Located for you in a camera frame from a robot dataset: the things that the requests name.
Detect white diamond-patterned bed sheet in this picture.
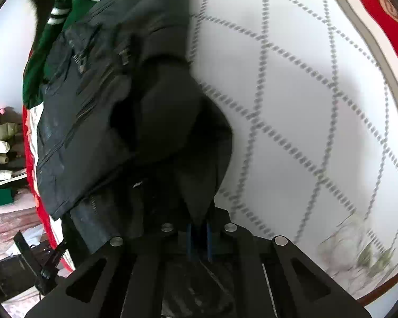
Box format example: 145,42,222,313
29,0,398,303

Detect black bar frame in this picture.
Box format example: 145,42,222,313
14,231,68,296

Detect black jacket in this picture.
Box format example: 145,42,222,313
36,0,235,318

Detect pile of folded clothes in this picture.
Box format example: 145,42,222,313
0,106,28,183

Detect pink lace cloth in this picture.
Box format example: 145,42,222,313
0,193,49,257

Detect green white-striped garment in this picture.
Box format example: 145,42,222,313
23,0,120,110

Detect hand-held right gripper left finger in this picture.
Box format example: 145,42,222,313
25,223,197,318

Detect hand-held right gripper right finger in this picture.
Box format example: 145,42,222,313
202,206,373,318

